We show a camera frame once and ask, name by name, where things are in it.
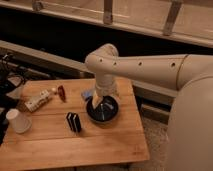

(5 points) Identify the black round bowl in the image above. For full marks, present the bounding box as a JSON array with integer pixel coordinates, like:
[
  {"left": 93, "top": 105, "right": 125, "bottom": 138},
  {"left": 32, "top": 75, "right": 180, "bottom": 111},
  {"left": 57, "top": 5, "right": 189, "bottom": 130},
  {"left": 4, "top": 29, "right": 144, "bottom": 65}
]
[{"left": 86, "top": 96, "right": 119, "bottom": 123}]

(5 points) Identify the metal window bracket right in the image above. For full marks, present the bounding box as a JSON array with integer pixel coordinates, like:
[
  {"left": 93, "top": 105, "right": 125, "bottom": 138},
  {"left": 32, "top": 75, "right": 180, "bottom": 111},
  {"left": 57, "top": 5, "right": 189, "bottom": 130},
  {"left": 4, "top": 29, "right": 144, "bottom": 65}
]
[{"left": 163, "top": 0, "right": 183, "bottom": 36}]

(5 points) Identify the black striped eraser block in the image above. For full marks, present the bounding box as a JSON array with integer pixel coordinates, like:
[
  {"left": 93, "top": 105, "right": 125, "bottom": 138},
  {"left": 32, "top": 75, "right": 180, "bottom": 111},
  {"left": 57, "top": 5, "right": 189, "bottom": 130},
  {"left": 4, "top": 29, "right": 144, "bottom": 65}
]
[{"left": 66, "top": 112, "right": 82, "bottom": 133}]

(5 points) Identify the dark red small object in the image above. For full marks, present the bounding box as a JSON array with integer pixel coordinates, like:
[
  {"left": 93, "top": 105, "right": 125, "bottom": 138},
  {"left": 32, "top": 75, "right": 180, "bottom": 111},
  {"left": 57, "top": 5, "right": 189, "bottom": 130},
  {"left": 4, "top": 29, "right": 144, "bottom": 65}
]
[{"left": 58, "top": 85, "right": 66, "bottom": 102}]

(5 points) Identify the metal window bracket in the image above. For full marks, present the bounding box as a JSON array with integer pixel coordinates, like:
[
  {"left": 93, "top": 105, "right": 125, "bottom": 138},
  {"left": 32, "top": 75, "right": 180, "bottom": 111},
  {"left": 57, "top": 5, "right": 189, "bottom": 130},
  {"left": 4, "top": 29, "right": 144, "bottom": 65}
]
[
  {"left": 103, "top": 0, "right": 113, "bottom": 24},
  {"left": 32, "top": 0, "right": 43, "bottom": 11},
  {"left": 163, "top": 0, "right": 183, "bottom": 36}
]

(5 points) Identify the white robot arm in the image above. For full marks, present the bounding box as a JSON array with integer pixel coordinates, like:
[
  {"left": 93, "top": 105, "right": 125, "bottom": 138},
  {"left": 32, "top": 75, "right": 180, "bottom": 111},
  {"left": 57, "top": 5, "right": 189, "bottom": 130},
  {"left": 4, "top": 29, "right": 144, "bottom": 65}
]
[{"left": 85, "top": 44, "right": 213, "bottom": 171}]

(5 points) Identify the metal window bracket left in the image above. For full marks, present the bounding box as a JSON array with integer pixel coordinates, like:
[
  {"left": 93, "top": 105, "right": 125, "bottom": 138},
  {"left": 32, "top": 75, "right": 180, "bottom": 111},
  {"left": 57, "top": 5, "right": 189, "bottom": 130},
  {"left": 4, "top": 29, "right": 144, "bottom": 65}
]
[{"left": 32, "top": 0, "right": 43, "bottom": 11}]

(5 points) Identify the metal window bracket middle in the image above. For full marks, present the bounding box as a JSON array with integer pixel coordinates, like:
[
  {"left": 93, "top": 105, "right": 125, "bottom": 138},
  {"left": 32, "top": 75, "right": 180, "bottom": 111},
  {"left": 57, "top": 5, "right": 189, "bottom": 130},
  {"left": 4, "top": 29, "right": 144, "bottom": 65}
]
[{"left": 103, "top": 0, "right": 113, "bottom": 24}]

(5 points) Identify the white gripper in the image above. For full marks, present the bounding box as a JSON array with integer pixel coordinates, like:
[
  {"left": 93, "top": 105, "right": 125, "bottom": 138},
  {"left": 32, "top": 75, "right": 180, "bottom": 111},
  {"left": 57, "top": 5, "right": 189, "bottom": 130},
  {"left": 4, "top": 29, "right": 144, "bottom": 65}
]
[{"left": 92, "top": 88, "right": 109, "bottom": 109}]

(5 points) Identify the blue small object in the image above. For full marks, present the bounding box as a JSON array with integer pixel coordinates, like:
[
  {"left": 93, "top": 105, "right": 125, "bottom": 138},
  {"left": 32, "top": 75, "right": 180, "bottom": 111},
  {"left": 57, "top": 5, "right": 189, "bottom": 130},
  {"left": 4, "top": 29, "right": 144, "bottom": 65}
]
[{"left": 81, "top": 89, "right": 94, "bottom": 101}]

